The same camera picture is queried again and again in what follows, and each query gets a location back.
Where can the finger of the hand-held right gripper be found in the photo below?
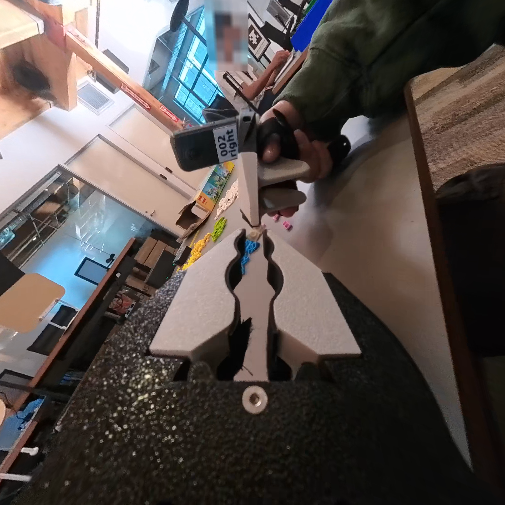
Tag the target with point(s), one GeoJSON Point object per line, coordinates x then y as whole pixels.
{"type": "Point", "coordinates": [247, 189]}

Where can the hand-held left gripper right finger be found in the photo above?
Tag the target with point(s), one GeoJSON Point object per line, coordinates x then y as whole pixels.
{"type": "Point", "coordinates": [311, 315]}

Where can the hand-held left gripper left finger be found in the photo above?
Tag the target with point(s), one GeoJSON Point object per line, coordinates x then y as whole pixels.
{"type": "Point", "coordinates": [197, 307]}

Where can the small white lego piece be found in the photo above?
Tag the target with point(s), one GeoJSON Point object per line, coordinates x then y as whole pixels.
{"type": "Point", "coordinates": [256, 232]}

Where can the person's right forearm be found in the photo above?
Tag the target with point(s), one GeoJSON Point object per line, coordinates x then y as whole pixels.
{"type": "Point", "coordinates": [374, 59]}

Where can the pile of white lego pieces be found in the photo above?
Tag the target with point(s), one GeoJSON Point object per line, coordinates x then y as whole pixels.
{"type": "Point", "coordinates": [229, 199]}

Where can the colourful lego box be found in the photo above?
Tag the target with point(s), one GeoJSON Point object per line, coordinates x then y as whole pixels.
{"type": "Point", "coordinates": [213, 189]}

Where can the pile of lime lego pieces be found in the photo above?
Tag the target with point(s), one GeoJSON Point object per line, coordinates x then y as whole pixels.
{"type": "Point", "coordinates": [219, 229]}

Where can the pile of yellow lego pieces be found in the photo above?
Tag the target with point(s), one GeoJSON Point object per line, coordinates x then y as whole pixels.
{"type": "Point", "coordinates": [196, 252]}

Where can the pile of blue lego pieces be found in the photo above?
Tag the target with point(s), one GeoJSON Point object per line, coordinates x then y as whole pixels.
{"type": "Point", "coordinates": [250, 252]}

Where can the person's right hand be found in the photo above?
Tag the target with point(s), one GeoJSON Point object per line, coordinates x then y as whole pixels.
{"type": "Point", "coordinates": [315, 157]}

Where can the stack of cardboard boxes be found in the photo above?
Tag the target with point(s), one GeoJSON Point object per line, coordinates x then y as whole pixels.
{"type": "Point", "coordinates": [156, 264]}

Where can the large window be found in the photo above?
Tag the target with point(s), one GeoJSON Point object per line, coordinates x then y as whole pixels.
{"type": "Point", "coordinates": [197, 67]}

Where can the wooden ceiling beam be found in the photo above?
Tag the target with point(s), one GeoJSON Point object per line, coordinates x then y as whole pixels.
{"type": "Point", "coordinates": [118, 75]}

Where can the long wooden desk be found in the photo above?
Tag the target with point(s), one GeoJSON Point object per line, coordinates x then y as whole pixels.
{"type": "Point", "coordinates": [86, 307]}

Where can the air vent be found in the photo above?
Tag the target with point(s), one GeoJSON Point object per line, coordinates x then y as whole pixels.
{"type": "Point", "coordinates": [94, 96]}

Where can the black and white marker sign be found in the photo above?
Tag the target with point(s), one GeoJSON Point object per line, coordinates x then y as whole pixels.
{"type": "Point", "coordinates": [258, 37]}

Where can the beige board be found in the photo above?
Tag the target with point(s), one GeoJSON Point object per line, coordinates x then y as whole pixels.
{"type": "Point", "coordinates": [27, 302]}

